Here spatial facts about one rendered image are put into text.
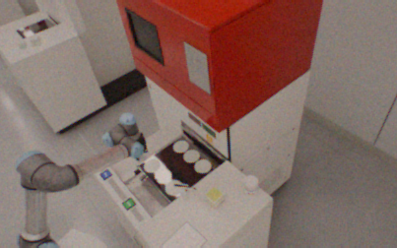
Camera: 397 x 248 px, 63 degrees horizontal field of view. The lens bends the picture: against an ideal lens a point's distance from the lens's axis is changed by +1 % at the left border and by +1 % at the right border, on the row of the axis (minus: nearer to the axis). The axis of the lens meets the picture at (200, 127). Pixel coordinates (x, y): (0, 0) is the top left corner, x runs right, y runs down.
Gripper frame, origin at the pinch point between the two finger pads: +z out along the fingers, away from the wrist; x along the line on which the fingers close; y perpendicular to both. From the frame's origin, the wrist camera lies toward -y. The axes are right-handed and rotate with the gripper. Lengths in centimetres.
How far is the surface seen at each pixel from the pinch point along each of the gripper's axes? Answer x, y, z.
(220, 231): -56, 32, 3
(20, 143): 154, -132, 99
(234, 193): -38, 46, 3
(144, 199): -19.7, -2.0, 11.1
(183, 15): -2, 38, -82
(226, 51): -15, 52, -69
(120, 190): -14.8, -13.0, 3.6
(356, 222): -37, 145, 99
